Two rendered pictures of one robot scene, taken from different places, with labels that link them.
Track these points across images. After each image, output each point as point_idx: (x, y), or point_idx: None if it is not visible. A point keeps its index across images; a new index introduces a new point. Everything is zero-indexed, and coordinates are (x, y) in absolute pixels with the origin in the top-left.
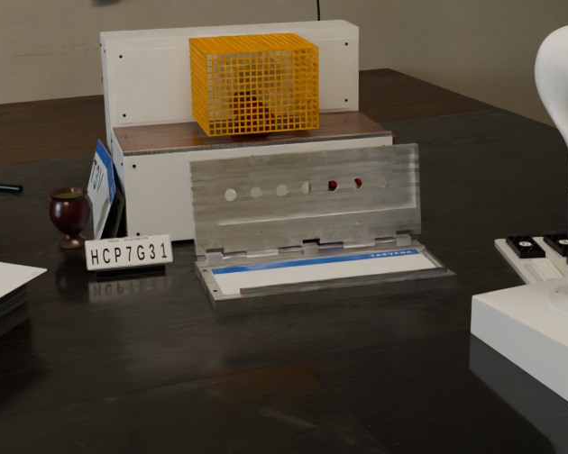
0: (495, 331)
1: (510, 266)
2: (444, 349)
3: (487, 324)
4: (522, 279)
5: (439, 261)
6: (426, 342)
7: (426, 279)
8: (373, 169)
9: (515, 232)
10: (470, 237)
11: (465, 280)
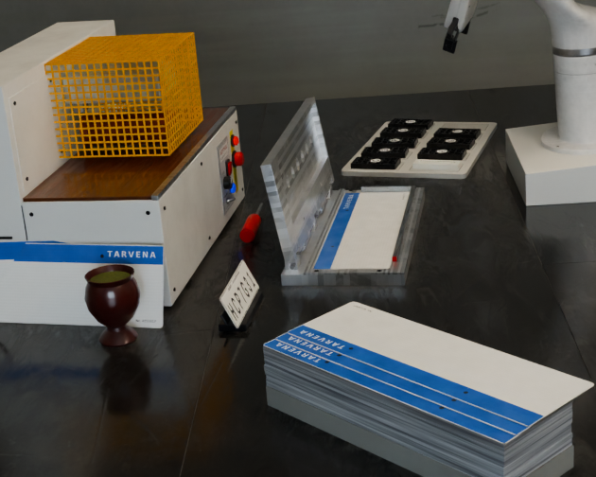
0: (564, 188)
1: (397, 177)
2: (552, 217)
3: (552, 187)
4: (430, 178)
5: (398, 185)
6: (535, 220)
7: (422, 198)
8: (306, 131)
9: None
10: None
11: None
